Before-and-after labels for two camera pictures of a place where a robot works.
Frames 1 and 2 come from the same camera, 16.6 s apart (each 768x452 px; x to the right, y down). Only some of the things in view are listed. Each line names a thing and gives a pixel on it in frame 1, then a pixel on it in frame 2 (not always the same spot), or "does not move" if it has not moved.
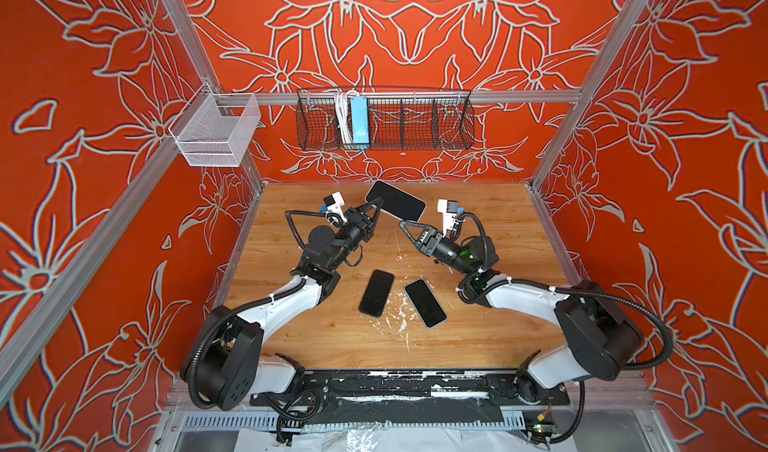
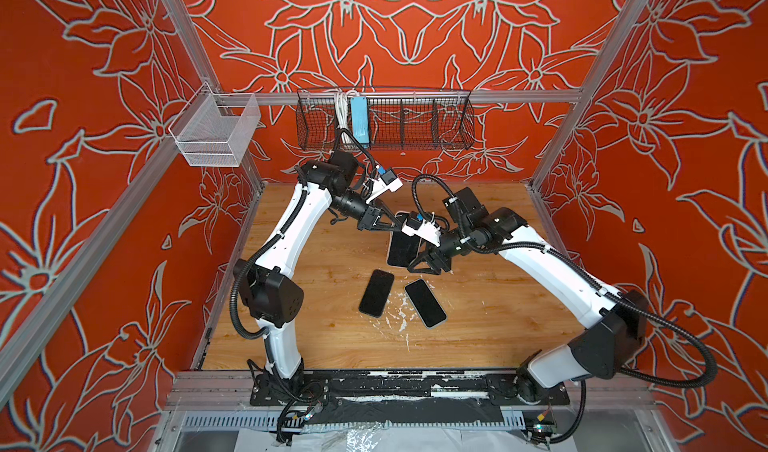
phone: x=396 y=202 to x=402 y=248
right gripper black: x=429 y=241 to x=432 y=256
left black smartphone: x=375 y=297 does not move
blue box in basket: x=359 y=120 does not move
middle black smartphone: x=425 y=303 does not move
